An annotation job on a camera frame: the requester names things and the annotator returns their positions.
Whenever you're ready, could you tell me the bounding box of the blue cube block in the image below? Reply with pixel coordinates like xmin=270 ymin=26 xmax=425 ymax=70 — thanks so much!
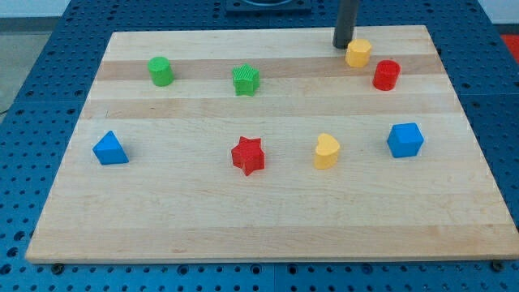
xmin=387 ymin=122 xmax=424 ymax=158

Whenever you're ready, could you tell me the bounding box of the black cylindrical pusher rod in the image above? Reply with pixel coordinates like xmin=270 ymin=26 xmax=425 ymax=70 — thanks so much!
xmin=332 ymin=0 xmax=360 ymax=49

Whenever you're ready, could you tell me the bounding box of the red star block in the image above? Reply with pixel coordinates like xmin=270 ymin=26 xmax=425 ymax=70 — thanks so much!
xmin=231 ymin=136 xmax=265 ymax=176

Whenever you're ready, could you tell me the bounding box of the green cylinder block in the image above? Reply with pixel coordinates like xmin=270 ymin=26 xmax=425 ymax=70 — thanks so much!
xmin=148 ymin=56 xmax=174 ymax=87

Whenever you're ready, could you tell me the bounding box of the blue triangle block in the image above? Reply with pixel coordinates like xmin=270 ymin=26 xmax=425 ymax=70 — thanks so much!
xmin=92 ymin=131 xmax=129 ymax=165

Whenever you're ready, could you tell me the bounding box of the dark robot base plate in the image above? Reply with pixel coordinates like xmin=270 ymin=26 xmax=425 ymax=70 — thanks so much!
xmin=223 ymin=0 xmax=312 ymax=15

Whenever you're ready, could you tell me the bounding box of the wooden board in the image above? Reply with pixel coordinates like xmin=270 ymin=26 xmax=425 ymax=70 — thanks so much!
xmin=26 ymin=25 xmax=518 ymax=264

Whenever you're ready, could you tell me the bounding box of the red cylinder block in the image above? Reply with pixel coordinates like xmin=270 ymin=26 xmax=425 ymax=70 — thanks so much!
xmin=372 ymin=60 xmax=401 ymax=91

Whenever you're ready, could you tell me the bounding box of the yellow hexagon block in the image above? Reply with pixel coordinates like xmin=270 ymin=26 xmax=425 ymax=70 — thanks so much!
xmin=345 ymin=39 xmax=372 ymax=68

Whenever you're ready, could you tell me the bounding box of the green star block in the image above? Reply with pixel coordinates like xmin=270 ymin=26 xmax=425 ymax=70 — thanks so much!
xmin=232 ymin=63 xmax=260 ymax=97

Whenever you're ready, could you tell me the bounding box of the yellow heart block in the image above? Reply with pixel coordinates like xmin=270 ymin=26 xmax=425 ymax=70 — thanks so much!
xmin=314 ymin=133 xmax=341 ymax=170

